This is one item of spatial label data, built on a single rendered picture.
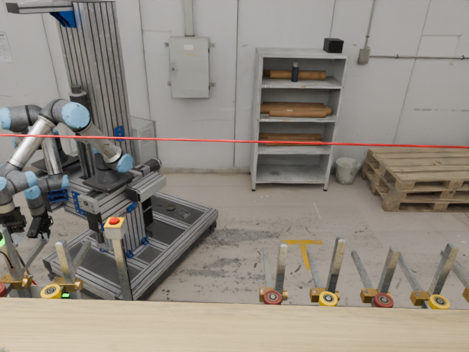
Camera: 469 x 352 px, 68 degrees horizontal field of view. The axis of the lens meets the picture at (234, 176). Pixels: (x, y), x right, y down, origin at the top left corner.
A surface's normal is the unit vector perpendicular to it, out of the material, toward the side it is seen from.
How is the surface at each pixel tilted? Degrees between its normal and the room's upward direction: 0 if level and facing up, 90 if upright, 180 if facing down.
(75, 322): 0
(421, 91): 90
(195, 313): 0
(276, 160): 90
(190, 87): 90
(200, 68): 90
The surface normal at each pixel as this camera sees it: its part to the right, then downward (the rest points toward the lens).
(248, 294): 0.02, -0.88
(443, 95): 0.04, 0.48
